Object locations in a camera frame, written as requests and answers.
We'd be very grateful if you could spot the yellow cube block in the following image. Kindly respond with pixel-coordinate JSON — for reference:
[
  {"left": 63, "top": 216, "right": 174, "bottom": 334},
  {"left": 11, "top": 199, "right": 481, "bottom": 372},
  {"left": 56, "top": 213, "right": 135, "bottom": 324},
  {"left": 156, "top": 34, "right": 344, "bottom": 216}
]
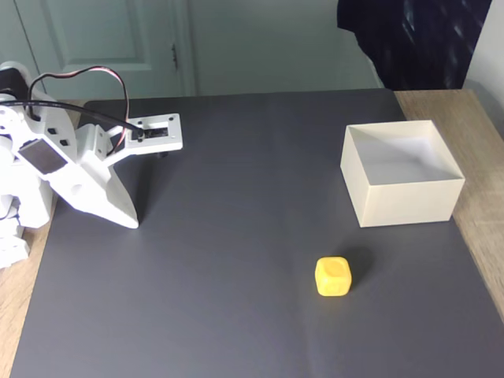
[{"left": 314, "top": 256, "right": 353, "bottom": 297}]

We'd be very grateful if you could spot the white open box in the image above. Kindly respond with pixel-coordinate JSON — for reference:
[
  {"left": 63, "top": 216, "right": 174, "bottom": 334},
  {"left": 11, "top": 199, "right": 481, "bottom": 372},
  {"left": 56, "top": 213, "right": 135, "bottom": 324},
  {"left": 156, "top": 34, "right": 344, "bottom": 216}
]
[{"left": 340, "top": 120, "right": 466, "bottom": 228}]

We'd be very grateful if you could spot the black table mat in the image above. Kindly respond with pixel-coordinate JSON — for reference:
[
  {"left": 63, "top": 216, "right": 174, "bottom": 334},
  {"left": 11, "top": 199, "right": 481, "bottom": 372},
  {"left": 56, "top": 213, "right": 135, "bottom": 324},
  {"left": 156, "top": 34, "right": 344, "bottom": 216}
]
[{"left": 9, "top": 88, "right": 504, "bottom": 378}]

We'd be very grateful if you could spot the dark hanging cloth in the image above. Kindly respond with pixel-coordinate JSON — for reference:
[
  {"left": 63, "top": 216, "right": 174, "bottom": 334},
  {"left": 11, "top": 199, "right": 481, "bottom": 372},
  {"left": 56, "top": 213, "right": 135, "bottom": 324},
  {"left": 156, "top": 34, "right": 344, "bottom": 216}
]
[{"left": 337, "top": 0, "right": 493, "bottom": 91}]

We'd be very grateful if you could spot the white gripper camera mount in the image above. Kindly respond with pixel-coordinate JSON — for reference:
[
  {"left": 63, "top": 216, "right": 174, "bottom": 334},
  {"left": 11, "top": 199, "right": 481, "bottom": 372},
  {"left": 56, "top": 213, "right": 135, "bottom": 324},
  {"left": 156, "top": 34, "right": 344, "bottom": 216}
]
[{"left": 74, "top": 113, "right": 184, "bottom": 169}]

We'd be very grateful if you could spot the red white black servo wire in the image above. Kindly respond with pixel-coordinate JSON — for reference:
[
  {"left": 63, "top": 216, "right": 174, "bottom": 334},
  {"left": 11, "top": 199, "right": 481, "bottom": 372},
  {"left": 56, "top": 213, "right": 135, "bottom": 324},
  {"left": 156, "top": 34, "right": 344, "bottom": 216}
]
[{"left": 28, "top": 68, "right": 132, "bottom": 155}]

